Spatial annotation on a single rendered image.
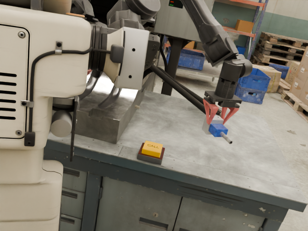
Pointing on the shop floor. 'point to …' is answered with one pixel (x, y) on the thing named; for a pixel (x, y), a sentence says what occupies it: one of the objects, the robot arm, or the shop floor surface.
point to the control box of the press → (175, 33)
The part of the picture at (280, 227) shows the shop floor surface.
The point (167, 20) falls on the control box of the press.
